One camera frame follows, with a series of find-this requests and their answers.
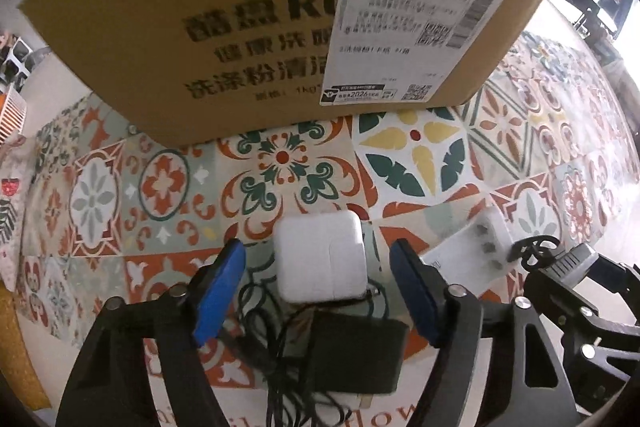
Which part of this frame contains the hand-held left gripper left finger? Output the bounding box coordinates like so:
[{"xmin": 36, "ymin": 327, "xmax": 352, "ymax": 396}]
[{"xmin": 56, "ymin": 237, "xmax": 247, "ymax": 427}]

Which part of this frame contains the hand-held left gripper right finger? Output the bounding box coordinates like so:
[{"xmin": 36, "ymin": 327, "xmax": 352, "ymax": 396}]
[{"xmin": 390, "ymin": 238, "xmax": 576, "ymax": 427}]

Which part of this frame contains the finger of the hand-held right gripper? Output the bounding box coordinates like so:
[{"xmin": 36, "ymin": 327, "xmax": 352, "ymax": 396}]
[{"xmin": 527, "ymin": 243, "xmax": 640, "ymax": 325}]

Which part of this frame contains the black curled cable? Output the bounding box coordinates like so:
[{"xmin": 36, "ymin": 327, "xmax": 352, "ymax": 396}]
[{"xmin": 510, "ymin": 234, "xmax": 561, "ymax": 278}]

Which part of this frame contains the white charger cube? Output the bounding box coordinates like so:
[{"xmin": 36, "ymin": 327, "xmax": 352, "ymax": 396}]
[{"xmin": 274, "ymin": 209, "xmax": 368, "ymax": 305}]

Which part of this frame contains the brown cardboard box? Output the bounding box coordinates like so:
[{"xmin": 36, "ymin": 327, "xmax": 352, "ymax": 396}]
[{"xmin": 17, "ymin": 0, "xmax": 571, "ymax": 148}]

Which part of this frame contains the small white box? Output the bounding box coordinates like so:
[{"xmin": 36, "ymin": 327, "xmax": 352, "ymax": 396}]
[{"xmin": 425, "ymin": 206, "xmax": 513, "ymax": 273}]

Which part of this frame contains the black power adapter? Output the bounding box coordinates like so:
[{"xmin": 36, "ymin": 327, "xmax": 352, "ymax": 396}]
[{"xmin": 305, "ymin": 309, "xmax": 411, "ymax": 408}]

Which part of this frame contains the patterned tablecloth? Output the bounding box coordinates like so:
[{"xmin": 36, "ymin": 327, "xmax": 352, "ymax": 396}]
[{"xmin": 0, "ymin": 32, "xmax": 640, "ymax": 427}]

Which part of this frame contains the yellow woven box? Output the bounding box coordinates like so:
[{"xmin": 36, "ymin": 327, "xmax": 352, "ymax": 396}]
[{"xmin": 0, "ymin": 287, "xmax": 51, "ymax": 410}]

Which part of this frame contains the floral tissue pouch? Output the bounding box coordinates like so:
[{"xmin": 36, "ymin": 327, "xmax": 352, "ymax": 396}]
[{"xmin": 0, "ymin": 132, "xmax": 31, "ymax": 293}]

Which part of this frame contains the white fruit basket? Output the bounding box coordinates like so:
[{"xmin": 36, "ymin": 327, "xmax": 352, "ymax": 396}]
[{"xmin": 0, "ymin": 89, "xmax": 28, "ymax": 142}]

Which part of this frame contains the white shoe rack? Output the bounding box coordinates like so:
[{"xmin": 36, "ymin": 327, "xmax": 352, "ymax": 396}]
[{"xmin": 0, "ymin": 34, "xmax": 38, "ymax": 82}]

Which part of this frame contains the black tangled cable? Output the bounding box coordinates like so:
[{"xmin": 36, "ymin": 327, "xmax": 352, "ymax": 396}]
[{"xmin": 235, "ymin": 277, "xmax": 321, "ymax": 427}]

